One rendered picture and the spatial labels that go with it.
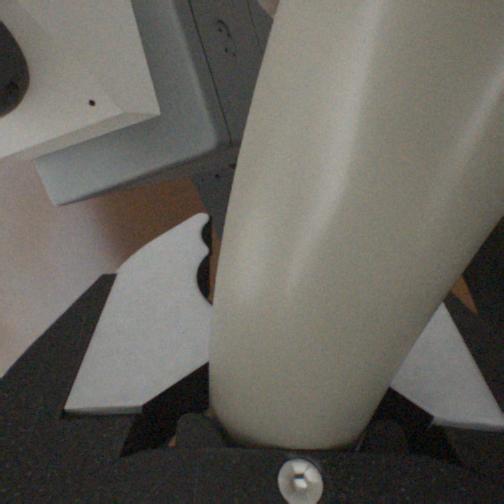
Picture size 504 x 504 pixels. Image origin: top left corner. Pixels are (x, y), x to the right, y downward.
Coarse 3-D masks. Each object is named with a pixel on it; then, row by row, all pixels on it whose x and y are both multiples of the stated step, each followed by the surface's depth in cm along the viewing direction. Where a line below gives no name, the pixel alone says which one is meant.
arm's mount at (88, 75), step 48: (0, 0) 32; (48, 0) 35; (96, 0) 42; (48, 48) 36; (96, 48) 41; (48, 96) 43; (96, 96) 42; (144, 96) 49; (0, 144) 52; (48, 144) 54
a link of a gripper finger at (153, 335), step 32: (192, 224) 11; (160, 256) 9; (192, 256) 9; (128, 288) 8; (160, 288) 8; (192, 288) 8; (128, 320) 7; (160, 320) 7; (192, 320) 7; (96, 352) 6; (128, 352) 6; (160, 352) 6; (192, 352) 6; (96, 384) 6; (128, 384) 6; (160, 384) 6; (192, 384) 6; (160, 416) 6
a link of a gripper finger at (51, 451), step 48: (96, 288) 8; (48, 336) 7; (0, 384) 6; (48, 384) 6; (0, 432) 5; (48, 432) 5; (96, 432) 5; (144, 432) 6; (0, 480) 4; (48, 480) 4
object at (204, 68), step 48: (144, 0) 47; (192, 0) 52; (240, 0) 76; (144, 48) 50; (192, 48) 49; (240, 48) 69; (192, 96) 50; (240, 96) 64; (96, 144) 58; (144, 144) 55; (192, 144) 52; (240, 144) 61; (48, 192) 66; (96, 192) 62
